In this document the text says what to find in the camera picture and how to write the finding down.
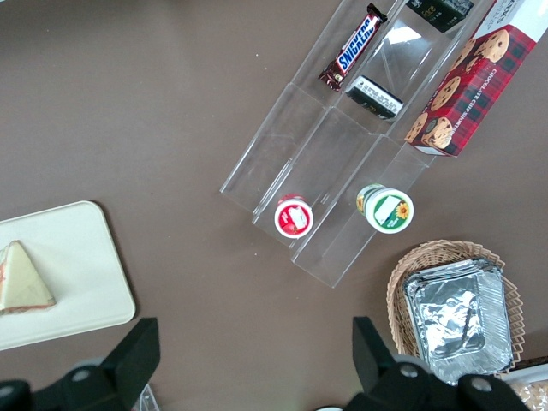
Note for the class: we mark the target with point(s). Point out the Snickers chocolate bar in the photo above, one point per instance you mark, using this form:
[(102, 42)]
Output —
[(355, 49)]

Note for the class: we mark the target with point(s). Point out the green lidded yogurt cup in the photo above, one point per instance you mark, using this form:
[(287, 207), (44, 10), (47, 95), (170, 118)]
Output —
[(389, 210)]

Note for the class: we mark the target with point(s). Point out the cream rectangular serving tray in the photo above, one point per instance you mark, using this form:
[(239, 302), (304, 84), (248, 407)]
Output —
[(85, 265)]

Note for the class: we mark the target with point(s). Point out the triangular sandwich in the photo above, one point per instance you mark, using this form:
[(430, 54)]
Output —
[(21, 282)]

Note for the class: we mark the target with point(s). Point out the light wicker basket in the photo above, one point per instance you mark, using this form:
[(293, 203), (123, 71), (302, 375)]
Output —
[(396, 308)]

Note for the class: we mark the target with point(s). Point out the clear acrylic stepped stand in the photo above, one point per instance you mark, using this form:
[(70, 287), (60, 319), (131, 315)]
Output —
[(338, 141)]

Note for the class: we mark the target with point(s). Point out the white rectangular snack bin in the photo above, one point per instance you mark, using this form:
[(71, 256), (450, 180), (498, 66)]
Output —
[(520, 373)]

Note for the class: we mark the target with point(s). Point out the small dark green box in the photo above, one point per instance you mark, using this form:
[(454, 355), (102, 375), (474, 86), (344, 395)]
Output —
[(441, 13)]

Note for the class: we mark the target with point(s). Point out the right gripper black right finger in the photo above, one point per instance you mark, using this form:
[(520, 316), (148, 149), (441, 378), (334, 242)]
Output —
[(381, 377)]

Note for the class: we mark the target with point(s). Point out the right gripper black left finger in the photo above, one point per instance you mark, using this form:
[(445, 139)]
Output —
[(128, 364)]

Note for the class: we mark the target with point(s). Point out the clear bag of crackers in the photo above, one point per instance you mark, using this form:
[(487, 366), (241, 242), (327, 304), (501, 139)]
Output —
[(535, 396)]

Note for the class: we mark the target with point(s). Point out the red tartan cookie box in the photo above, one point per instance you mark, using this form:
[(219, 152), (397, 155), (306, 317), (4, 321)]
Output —
[(475, 85)]

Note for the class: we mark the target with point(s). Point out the aluminium foil tray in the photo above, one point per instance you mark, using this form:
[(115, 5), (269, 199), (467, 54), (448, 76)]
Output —
[(458, 317)]

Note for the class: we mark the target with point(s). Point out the black white small package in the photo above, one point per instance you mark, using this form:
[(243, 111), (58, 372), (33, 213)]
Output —
[(374, 97)]

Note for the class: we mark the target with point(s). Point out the red lidded yogurt cup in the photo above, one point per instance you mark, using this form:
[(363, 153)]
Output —
[(293, 216)]

